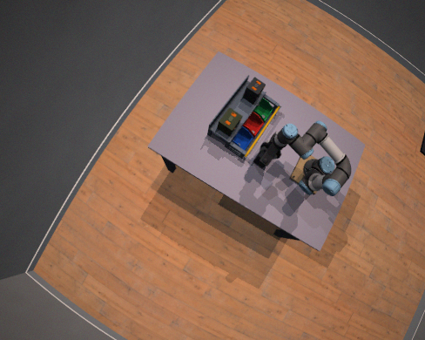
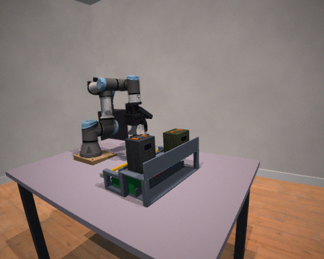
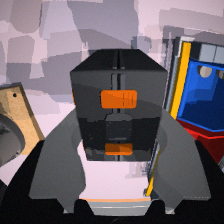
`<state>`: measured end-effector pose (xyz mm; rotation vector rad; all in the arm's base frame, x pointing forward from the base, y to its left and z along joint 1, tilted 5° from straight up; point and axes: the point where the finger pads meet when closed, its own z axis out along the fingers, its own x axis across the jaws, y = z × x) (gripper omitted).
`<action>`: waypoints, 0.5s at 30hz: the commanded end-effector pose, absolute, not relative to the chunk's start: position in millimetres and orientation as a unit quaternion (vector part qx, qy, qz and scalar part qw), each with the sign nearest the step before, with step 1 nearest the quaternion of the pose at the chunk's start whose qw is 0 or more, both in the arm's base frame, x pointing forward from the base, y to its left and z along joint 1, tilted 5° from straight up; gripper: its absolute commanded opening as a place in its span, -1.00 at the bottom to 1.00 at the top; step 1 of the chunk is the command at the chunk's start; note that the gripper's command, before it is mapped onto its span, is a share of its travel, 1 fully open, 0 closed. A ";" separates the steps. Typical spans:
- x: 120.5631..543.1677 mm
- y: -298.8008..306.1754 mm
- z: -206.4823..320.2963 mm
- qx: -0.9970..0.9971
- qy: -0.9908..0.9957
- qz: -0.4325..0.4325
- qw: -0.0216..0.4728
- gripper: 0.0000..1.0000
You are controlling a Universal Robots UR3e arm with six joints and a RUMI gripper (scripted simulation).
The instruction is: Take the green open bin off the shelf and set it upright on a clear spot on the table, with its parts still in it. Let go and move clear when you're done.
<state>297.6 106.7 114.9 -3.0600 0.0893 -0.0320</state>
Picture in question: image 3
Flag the yellow bar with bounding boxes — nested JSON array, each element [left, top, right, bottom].
[[146, 42, 191, 196]]

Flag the red open bin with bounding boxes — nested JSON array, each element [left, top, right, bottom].
[[176, 119, 224, 164]]

